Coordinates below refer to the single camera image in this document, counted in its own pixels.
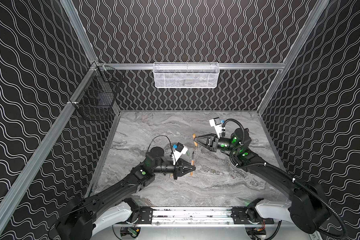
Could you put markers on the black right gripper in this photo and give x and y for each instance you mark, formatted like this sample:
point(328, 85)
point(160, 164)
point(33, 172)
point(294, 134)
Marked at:
point(212, 142)

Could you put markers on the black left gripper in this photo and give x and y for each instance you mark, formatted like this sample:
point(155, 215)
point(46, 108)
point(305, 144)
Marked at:
point(175, 170)

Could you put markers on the orange pen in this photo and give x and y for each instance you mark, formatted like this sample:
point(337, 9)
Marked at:
point(192, 161)

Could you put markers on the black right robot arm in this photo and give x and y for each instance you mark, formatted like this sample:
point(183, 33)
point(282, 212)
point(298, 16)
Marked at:
point(309, 208)

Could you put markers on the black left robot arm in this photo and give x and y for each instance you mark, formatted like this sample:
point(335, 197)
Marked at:
point(80, 217)

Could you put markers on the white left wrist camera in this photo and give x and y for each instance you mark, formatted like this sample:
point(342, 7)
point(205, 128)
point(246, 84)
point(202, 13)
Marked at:
point(178, 150)

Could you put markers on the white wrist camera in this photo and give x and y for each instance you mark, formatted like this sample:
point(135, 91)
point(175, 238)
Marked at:
point(178, 150)
point(217, 124)

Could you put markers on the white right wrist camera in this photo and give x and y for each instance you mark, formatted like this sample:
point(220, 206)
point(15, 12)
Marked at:
point(217, 124)

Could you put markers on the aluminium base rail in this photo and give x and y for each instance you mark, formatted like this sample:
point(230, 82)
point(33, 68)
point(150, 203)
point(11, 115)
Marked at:
point(125, 215)

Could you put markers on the white wire mesh basket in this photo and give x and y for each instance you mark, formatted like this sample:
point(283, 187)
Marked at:
point(182, 75)

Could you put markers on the black wire mesh basket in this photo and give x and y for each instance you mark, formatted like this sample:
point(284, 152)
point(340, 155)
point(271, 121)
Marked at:
point(98, 100)

